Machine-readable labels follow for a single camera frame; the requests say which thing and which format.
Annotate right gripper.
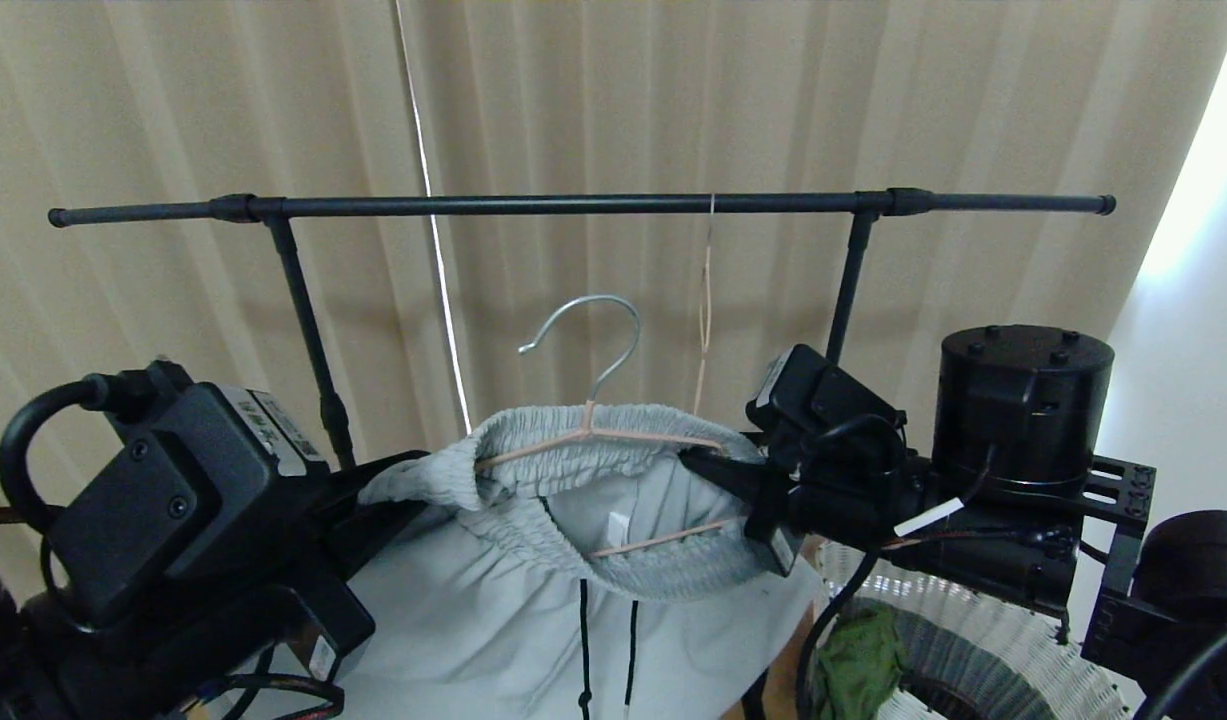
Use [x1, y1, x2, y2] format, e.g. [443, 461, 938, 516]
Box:
[678, 445, 939, 579]

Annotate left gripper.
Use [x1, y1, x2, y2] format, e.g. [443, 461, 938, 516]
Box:
[23, 450, 434, 720]

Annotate green garment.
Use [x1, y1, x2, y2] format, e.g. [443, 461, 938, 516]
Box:
[811, 600, 911, 720]

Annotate pink clothes hanger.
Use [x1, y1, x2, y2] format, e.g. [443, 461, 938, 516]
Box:
[692, 193, 717, 416]
[473, 293, 746, 559]

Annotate pale grey shorts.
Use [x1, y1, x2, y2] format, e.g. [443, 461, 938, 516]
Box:
[341, 402, 826, 720]

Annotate white laundry basket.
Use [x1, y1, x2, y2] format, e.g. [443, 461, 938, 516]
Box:
[798, 538, 1132, 720]

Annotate black clothes rack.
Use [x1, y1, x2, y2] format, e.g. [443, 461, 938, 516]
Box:
[48, 187, 1117, 720]

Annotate black cable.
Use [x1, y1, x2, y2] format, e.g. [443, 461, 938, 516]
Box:
[0, 360, 194, 533]
[795, 545, 1227, 720]

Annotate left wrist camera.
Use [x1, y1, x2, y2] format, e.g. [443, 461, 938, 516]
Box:
[48, 380, 331, 629]

